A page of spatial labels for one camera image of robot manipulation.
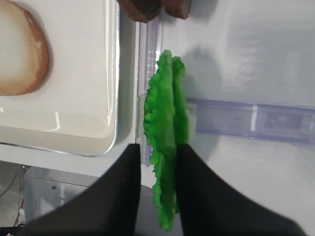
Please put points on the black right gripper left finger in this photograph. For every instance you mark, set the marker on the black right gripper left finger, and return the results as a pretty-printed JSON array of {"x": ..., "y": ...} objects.
[{"x": 107, "y": 208}]

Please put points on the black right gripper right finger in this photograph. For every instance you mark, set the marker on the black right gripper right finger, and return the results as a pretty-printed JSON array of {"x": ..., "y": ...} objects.
[{"x": 211, "y": 207}]

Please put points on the green lettuce leaf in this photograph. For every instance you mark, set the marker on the green lettuce leaf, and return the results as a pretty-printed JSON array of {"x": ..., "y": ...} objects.
[
  {"x": 158, "y": 126},
  {"x": 181, "y": 119}
]

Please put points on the round bread slice on tray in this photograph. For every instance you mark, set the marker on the round bread slice on tray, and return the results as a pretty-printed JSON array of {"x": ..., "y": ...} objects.
[{"x": 24, "y": 55}]

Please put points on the brown meat patty near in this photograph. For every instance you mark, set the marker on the brown meat patty near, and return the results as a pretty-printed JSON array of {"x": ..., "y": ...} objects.
[{"x": 141, "y": 10}]

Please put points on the brown meat patty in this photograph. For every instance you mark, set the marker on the brown meat patty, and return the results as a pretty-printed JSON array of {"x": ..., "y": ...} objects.
[
  {"x": 141, "y": 10},
  {"x": 177, "y": 8}
]

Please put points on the brown meat patty far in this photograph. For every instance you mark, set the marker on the brown meat patty far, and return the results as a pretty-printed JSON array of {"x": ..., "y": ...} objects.
[{"x": 177, "y": 8}]

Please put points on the clear acrylic rack right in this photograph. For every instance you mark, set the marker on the clear acrylic rack right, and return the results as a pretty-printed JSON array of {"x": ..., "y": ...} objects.
[{"x": 244, "y": 77}]

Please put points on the white rectangular tray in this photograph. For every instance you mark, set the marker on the white rectangular tray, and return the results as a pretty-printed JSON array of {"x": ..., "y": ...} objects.
[{"x": 74, "y": 109}]

